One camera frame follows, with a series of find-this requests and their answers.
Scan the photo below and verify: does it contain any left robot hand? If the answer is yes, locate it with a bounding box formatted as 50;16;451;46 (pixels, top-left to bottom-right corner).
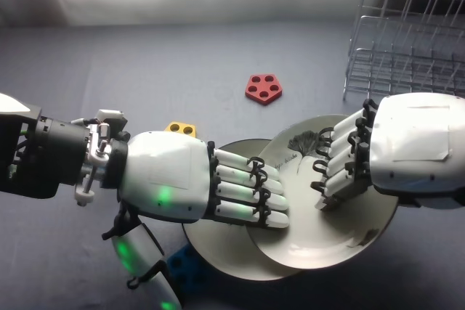
101;130;291;310

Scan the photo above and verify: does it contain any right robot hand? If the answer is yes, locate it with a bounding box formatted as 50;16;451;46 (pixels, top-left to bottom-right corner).
310;92;465;213

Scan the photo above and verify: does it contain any white plate with leaf print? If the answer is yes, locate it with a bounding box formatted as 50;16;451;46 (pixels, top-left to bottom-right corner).
246;113;400;277

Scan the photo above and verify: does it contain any plain white plate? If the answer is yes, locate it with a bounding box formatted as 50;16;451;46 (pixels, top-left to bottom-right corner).
181;138;302;282

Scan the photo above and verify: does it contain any yellow pentagon block with holes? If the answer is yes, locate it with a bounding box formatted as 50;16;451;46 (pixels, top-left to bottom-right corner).
164;121;198;138

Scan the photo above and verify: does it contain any blue block with holes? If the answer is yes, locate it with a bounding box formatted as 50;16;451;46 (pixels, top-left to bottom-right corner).
166;242;208;296

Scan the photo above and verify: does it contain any grey table cloth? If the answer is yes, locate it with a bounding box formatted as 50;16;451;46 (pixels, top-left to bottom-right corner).
0;21;465;310

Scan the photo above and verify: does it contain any red pentagon block with holes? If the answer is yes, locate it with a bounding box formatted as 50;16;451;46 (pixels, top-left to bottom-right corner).
243;73;284;107

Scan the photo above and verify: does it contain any wire dish rack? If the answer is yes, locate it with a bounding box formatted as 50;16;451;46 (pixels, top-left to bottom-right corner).
342;0;465;102

